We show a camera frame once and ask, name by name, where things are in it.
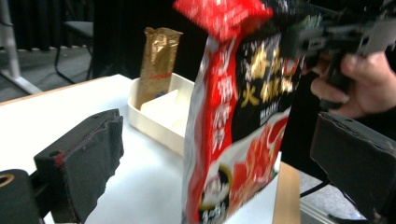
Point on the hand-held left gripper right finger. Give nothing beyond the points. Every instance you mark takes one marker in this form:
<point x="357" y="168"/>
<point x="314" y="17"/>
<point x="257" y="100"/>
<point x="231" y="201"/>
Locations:
<point x="355" y="161"/>

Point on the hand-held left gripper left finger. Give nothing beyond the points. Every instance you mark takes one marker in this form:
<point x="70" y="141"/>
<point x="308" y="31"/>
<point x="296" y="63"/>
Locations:
<point x="81" y="161"/>

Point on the white divided lunch box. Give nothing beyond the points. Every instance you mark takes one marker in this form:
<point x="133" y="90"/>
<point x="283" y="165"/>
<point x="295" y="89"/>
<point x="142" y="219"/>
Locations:
<point x="155" y="127"/>

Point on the red and black food packet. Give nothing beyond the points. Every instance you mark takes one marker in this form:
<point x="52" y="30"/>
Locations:
<point x="236" y="124"/>

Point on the gold foil packet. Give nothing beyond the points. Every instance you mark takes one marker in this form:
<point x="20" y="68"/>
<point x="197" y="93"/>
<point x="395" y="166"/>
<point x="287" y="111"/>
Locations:
<point x="157" y="62"/>

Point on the white table mat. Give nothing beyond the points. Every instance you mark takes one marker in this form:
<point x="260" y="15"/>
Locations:
<point x="62" y="102"/>

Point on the wooden table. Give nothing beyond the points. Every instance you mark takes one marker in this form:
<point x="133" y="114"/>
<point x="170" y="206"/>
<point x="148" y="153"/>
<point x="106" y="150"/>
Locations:
<point x="286" y="199"/>

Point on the black curtain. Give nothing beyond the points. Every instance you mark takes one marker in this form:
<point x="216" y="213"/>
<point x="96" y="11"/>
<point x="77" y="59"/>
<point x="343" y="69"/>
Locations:
<point x="34" y="25"/>
<point x="124" y="37"/>

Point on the black chair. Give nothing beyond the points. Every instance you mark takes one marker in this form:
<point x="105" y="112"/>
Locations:
<point x="79" y="28"/>

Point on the white metal desk frame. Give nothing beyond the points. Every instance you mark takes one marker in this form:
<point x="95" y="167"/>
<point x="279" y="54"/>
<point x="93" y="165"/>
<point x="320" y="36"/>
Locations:
<point x="12" y="53"/>

